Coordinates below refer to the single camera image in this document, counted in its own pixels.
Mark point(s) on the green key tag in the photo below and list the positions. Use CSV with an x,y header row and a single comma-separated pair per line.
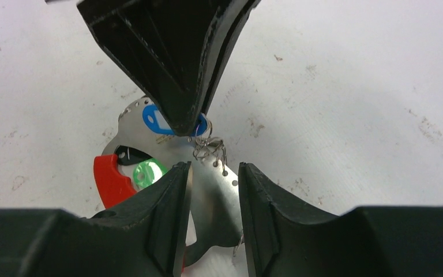
x,y
147,173

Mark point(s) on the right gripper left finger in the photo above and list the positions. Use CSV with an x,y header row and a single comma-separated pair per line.
x,y
144,235

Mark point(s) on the metal key holder red handle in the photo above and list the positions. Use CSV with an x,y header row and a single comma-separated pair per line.
x,y
215,214

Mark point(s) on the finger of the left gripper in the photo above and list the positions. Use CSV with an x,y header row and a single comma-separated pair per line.
x,y
174,51

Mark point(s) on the blue key tag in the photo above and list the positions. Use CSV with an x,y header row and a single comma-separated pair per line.
x,y
156,123

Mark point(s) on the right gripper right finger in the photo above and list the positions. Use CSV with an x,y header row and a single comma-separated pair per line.
x,y
286,236

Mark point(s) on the black key tag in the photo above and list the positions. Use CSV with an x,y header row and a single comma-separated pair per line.
x,y
129,156

